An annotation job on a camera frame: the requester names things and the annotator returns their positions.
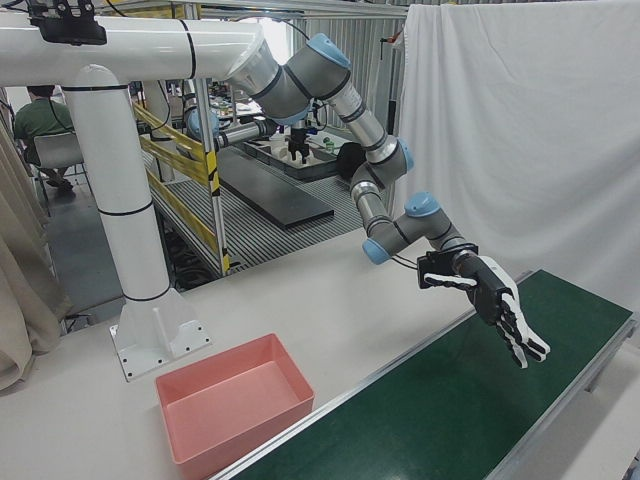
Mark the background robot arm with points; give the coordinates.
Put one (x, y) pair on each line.
(240, 132)

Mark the black camera on stand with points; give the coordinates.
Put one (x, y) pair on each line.
(70, 30)

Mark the white chair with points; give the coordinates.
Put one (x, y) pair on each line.
(57, 150)

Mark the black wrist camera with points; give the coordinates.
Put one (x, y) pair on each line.
(435, 262)

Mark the pink plastic basket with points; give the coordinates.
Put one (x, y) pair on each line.
(225, 400)

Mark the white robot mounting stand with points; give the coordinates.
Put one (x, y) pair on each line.
(125, 200)

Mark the white cloth backdrop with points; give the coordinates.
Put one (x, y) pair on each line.
(525, 150)

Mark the person in green shirt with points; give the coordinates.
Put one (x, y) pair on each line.
(40, 120)

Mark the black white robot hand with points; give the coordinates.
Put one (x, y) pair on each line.
(492, 295)

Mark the beige curtain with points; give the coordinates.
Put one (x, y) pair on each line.
(20, 300)

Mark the black gripper of background arm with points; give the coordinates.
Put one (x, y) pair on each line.
(298, 145)

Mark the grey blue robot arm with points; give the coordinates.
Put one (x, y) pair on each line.
(295, 85)

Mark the grey parts tray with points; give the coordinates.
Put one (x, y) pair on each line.
(315, 167)

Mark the green conveyor belt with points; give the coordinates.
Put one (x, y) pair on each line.
(450, 410)

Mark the black flat board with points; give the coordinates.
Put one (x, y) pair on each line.
(280, 200)

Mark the yellow safety fence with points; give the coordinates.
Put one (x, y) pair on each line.
(175, 145)

